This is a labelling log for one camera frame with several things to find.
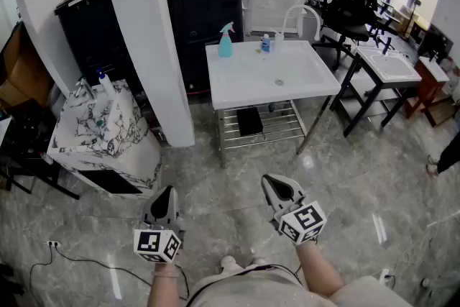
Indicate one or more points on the standing fan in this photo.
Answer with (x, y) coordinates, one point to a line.
(414, 3)

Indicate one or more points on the black equipment cabinet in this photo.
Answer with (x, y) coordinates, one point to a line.
(205, 11)
(93, 36)

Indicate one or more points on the black sink stand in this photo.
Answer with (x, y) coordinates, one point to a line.
(373, 93)

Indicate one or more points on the white mesh office chair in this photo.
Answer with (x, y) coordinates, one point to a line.
(273, 3)

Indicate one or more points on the black faucet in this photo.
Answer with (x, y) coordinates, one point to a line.
(386, 45)

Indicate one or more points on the marble sink cabinet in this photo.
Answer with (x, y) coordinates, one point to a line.
(108, 140)

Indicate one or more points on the black office chair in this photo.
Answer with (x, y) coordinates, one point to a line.
(350, 7)

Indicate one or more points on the wooden stand with white sink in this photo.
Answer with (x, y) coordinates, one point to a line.
(429, 86)

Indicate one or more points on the white arched faucet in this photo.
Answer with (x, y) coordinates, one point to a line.
(298, 7)

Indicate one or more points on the flat black box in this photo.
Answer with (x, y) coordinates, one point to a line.
(249, 121)

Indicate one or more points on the steel sink stand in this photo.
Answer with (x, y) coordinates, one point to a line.
(267, 126)

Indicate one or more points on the person's right forearm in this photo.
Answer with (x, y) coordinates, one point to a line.
(318, 269)

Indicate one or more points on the white power strip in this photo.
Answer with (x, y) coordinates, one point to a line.
(54, 243)

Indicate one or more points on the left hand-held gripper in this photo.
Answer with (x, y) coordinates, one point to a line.
(158, 242)

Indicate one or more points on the black monitor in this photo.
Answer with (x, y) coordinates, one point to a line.
(435, 43)

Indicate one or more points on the chrome faucet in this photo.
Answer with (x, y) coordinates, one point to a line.
(86, 88)

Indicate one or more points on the brown cardboard box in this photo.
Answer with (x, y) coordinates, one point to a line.
(25, 72)

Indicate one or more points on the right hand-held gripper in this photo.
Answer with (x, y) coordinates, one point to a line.
(303, 223)

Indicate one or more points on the person's left forearm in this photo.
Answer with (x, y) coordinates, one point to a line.
(163, 287)

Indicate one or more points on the large white sink basin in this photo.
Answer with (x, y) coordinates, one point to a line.
(251, 72)

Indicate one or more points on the small blue bottle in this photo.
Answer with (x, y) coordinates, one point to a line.
(265, 44)

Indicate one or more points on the person's white shoe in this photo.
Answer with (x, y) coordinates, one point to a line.
(229, 263)
(259, 261)

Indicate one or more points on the person's beige clothing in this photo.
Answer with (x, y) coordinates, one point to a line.
(258, 291)

